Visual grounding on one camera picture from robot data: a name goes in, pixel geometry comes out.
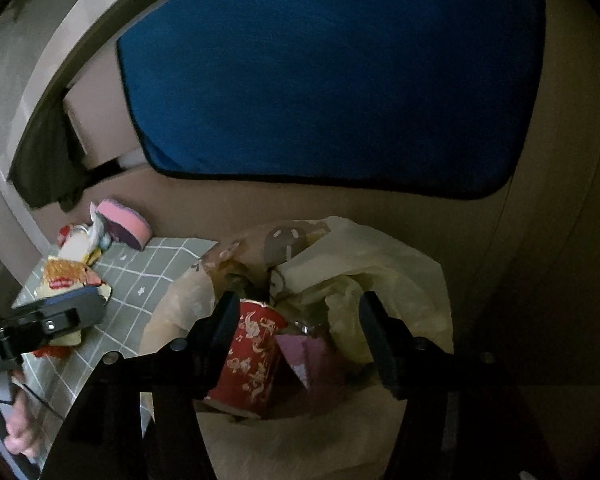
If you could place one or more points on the purple packet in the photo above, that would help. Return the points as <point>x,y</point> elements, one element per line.
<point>312,365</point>

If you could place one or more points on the pink purple sponge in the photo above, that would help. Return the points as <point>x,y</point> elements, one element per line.
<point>125,222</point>

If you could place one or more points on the grey checked mat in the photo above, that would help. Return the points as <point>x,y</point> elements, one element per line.
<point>140,280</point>

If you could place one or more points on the white crumpled wrapper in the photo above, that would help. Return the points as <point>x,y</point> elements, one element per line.
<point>82,242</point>

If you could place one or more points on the blue cushion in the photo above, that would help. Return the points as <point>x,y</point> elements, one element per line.
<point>330,70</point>

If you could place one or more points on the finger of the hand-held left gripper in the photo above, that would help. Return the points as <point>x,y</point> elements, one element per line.
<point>62,320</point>

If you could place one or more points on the beige plastic bag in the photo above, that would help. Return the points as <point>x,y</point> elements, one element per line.
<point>380,280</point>

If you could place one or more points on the yellow snack packet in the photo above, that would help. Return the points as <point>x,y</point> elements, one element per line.
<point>65,277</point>

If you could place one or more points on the person's left hand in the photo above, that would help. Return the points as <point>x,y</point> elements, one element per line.
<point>19,427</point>

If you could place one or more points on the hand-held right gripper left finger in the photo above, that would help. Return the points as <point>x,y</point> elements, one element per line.
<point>219,332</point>

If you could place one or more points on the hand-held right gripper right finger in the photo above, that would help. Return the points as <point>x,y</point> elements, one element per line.
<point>380,342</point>

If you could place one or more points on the dark cloth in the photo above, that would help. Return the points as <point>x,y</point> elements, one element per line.
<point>47,160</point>

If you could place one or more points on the red printed paper cup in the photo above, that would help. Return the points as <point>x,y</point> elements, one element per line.
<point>252,355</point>

